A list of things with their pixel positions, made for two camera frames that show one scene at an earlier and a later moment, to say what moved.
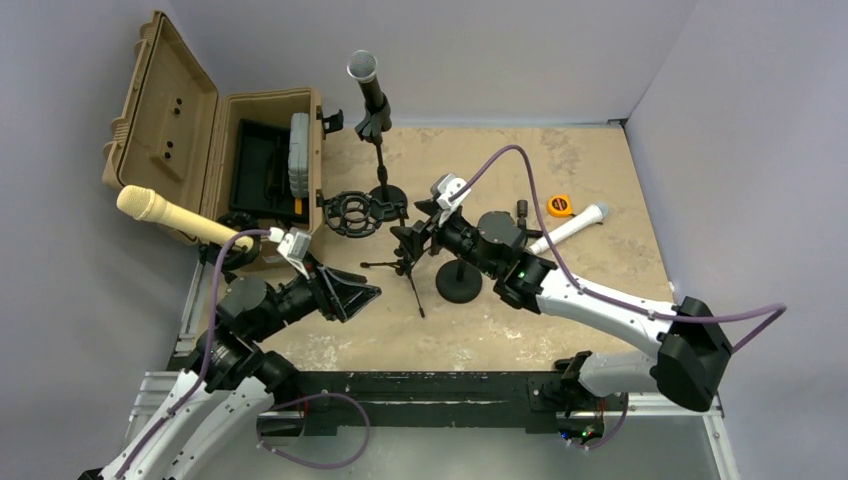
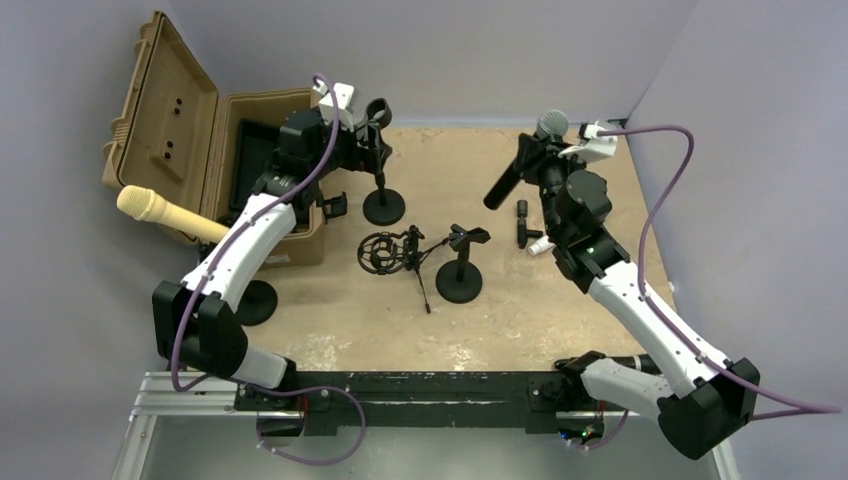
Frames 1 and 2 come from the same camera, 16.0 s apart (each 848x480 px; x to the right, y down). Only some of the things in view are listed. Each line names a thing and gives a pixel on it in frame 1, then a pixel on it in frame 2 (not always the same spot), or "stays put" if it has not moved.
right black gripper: [413, 237] → [538, 154]
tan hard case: [252, 161] stays put
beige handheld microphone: [143, 203] stays put
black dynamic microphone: [362, 67] → [553, 124]
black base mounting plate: [547, 403] stays put
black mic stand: [372, 126] stays put
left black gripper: [343, 297] → [360, 159]
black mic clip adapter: [522, 212] stays put
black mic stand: [458, 281] stays put
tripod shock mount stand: [355, 214] → [382, 253]
